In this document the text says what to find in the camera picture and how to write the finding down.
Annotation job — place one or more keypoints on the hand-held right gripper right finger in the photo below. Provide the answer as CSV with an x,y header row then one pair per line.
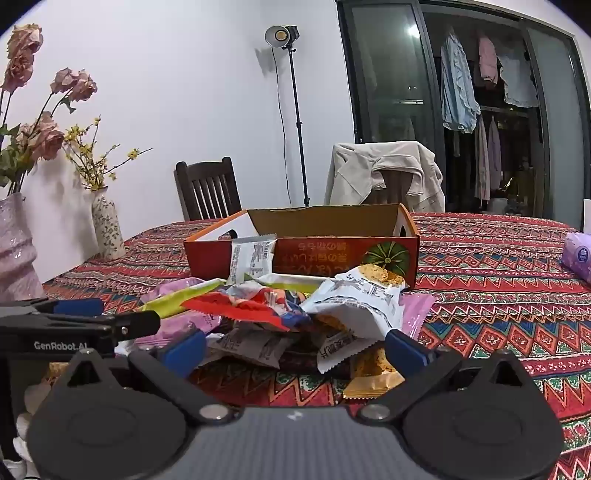
x,y
406,353

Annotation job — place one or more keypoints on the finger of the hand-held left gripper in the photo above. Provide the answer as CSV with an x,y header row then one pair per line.
x,y
138,323
81,307

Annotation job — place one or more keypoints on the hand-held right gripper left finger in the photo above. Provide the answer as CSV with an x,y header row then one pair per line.
x,y
184,351

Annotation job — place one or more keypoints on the gold cookie snack packet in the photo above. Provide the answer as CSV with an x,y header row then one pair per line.
x,y
369,376

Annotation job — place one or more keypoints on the red snack packet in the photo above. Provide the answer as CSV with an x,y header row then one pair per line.
x,y
231,310

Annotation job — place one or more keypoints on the grey white snack packet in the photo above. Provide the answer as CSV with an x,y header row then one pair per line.
x,y
251,348

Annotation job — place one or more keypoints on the white printed snack packet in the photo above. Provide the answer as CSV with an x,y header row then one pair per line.
x,y
251,261

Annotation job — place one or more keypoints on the colourful snack packet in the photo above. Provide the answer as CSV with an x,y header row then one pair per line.
x,y
291,305

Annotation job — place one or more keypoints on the orange cardboard box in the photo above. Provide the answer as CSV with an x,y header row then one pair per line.
x,y
323,258

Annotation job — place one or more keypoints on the large pink snack packet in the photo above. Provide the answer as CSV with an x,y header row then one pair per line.
x,y
418,314

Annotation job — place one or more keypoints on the yellow green snack packet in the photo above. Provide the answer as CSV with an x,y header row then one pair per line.
x,y
180,300

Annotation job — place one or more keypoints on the white cookie snack packet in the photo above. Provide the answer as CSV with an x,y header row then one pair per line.
x,y
355,295

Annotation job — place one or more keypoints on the floral ceramic vase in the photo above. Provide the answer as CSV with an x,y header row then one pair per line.
x,y
107,226

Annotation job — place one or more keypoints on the red patterned tablecloth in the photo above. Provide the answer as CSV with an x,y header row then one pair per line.
x,y
485,286

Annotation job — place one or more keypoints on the yellow flower branches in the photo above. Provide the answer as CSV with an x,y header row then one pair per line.
x,y
95,183

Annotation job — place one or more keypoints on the brown wooden chair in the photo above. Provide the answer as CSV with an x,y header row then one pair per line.
x,y
392,189

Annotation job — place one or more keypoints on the dark wooden chair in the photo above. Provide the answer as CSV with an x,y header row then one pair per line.
x,y
207,168

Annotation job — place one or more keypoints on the dried pink roses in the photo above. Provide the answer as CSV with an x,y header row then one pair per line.
x,y
46,136

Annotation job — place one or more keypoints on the beige jacket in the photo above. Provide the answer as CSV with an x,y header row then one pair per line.
x,y
355,170

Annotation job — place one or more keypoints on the purple tissue pack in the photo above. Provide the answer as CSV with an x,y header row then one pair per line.
x,y
577,254

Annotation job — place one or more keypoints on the pale pink hanging garment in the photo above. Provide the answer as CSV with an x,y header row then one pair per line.
x,y
481,157

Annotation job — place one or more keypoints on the lilac hanging garment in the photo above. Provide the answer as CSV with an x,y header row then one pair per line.
x,y
495,152

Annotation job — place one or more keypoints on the light blue hanging shirt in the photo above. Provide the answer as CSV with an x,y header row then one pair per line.
x,y
457,83

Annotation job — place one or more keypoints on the sliding glass door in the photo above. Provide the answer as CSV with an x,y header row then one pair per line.
x,y
388,69

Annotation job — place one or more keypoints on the white hanging shirt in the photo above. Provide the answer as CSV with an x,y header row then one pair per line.
x,y
517,78

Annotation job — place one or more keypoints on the studio light on stand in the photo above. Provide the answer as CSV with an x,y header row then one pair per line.
x,y
281,34

